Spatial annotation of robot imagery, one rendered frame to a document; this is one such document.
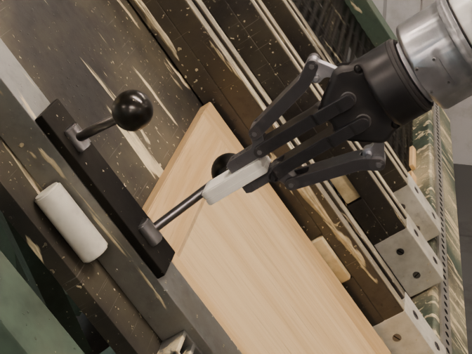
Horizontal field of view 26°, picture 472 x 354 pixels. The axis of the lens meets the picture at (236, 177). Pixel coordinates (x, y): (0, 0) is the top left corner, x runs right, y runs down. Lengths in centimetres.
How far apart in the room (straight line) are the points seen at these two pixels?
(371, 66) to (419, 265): 99
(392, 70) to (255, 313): 44
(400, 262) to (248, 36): 49
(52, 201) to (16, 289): 18
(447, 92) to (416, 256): 98
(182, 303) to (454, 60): 37
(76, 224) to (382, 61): 33
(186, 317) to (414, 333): 64
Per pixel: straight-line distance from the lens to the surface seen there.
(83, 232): 99
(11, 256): 334
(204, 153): 135
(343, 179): 182
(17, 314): 81
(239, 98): 147
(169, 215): 103
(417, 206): 204
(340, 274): 156
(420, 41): 91
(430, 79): 91
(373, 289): 158
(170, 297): 104
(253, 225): 138
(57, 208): 98
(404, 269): 189
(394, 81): 92
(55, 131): 99
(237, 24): 174
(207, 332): 107
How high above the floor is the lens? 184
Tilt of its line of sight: 24 degrees down
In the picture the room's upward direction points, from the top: straight up
